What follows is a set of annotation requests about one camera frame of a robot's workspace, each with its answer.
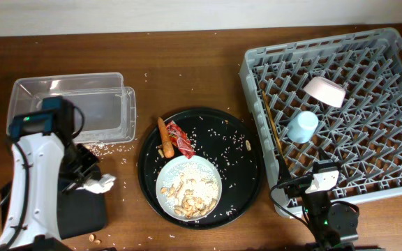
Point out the red snack wrapper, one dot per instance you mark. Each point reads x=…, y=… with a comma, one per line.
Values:
x=180, y=139

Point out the peanut on tray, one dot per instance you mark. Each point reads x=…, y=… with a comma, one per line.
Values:
x=248, y=145

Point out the black rectangular tray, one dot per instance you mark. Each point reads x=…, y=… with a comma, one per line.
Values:
x=82, y=212

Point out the white tissue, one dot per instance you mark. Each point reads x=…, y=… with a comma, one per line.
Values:
x=103, y=185

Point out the pink bowl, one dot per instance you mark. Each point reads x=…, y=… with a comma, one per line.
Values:
x=326, y=91

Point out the orange carrot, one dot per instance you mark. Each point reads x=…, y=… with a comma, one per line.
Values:
x=168, y=150

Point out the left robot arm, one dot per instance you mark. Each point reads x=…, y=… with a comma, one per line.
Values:
x=43, y=152

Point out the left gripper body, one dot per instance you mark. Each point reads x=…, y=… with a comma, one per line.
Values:
x=81, y=160

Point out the grey dishwasher rack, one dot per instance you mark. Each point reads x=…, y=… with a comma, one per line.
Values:
x=364, y=135

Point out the light blue cup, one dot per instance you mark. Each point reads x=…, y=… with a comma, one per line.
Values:
x=302, y=127

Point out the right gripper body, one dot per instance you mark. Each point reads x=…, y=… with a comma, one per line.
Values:
x=299, y=186

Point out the wooden chopstick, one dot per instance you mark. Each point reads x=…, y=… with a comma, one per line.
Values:
x=272, y=124

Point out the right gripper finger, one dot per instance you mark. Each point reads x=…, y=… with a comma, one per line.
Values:
x=323, y=157
x=284, y=172

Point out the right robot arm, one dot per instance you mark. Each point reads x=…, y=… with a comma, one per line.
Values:
x=333, y=224

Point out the clear plastic bin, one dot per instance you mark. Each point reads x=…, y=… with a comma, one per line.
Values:
x=108, y=106

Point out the round black tray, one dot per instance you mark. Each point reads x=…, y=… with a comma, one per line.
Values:
x=220, y=138

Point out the grey plate with scraps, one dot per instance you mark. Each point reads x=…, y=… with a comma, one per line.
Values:
x=188, y=190

